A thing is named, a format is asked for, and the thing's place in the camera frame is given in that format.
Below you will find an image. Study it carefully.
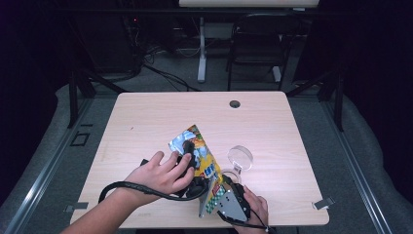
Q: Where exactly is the yellow spouted seasoning pouch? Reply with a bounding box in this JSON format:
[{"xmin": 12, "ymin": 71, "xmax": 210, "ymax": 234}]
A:
[{"xmin": 168, "ymin": 124, "xmax": 226, "ymax": 219}]

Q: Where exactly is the dark equipment cabinet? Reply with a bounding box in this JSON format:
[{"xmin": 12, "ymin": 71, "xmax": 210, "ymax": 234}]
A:
[{"xmin": 74, "ymin": 0, "xmax": 144, "ymax": 73}]

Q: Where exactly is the metal floor rail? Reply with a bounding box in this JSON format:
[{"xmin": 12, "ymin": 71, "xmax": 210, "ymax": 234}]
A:
[
  {"xmin": 319, "ymin": 97, "xmax": 394, "ymax": 234},
  {"xmin": 3, "ymin": 97, "xmax": 95, "ymax": 234}
]

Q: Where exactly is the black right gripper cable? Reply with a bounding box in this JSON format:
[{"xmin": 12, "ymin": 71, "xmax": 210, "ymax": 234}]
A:
[{"xmin": 217, "ymin": 209, "xmax": 277, "ymax": 234}]

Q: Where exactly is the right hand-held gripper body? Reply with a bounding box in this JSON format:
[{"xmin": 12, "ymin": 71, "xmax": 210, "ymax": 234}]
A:
[{"xmin": 213, "ymin": 184, "xmax": 251, "ymax": 222}]

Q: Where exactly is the white desk leg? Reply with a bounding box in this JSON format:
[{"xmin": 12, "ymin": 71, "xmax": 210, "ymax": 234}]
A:
[{"xmin": 197, "ymin": 17, "xmax": 207, "ymax": 84}]

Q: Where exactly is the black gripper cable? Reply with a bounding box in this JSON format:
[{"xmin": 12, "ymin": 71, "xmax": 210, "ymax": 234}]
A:
[
  {"xmin": 217, "ymin": 209, "xmax": 277, "ymax": 234},
  {"xmin": 97, "ymin": 180, "xmax": 210, "ymax": 204}
]

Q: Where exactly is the white desk top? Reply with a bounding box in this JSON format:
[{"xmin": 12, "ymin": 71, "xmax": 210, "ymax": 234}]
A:
[{"xmin": 178, "ymin": 0, "xmax": 322, "ymax": 9}]

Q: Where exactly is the clear jar with hinged lid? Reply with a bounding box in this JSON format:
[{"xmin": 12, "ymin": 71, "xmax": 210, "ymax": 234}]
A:
[{"xmin": 221, "ymin": 144, "xmax": 254, "ymax": 186}]

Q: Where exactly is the black floor cable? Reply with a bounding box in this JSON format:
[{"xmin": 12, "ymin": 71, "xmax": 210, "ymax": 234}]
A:
[{"xmin": 142, "ymin": 62, "xmax": 200, "ymax": 93}]

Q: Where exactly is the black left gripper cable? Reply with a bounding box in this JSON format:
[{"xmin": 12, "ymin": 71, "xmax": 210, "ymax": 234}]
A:
[{"xmin": 97, "ymin": 180, "xmax": 210, "ymax": 204}]

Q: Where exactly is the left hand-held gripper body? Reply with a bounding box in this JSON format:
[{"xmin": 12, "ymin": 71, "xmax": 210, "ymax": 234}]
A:
[{"xmin": 181, "ymin": 169, "xmax": 210, "ymax": 199}]

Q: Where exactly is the person's right hand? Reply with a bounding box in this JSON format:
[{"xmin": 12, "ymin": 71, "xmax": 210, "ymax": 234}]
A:
[{"xmin": 233, "ymin": 185, "xmax": 269, "ymax": 234}]

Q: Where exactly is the grey tape piece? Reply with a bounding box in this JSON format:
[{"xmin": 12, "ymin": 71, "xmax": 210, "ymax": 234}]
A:
[
  {"xmin": 312, "ymin": 197, "xmax": 335, "ymax": 211},
  {"xmin": 63, "ymin": 202, "xmax": 90, "ymax": 214}
]

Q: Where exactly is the black metal stand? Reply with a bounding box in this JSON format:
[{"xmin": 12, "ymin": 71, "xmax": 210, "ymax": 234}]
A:
[
  {"xmin": 67, "ymin": 69, "xmax": 129, "ymax": 130},
  {"xmin": 285, "ymin": 69, "xmax": 346, "ymax": 133}
]

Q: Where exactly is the black folding chair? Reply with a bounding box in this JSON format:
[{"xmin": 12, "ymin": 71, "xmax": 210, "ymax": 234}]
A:
[{"xmin": 226, "ymin": 13, "xmax": 301, "ymax": 92}]

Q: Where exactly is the person's left hand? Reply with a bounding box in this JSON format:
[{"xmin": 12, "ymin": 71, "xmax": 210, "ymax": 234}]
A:
[{"xmin": 125, "ymin": 150, "xmax": 195, "ymax": 204}]

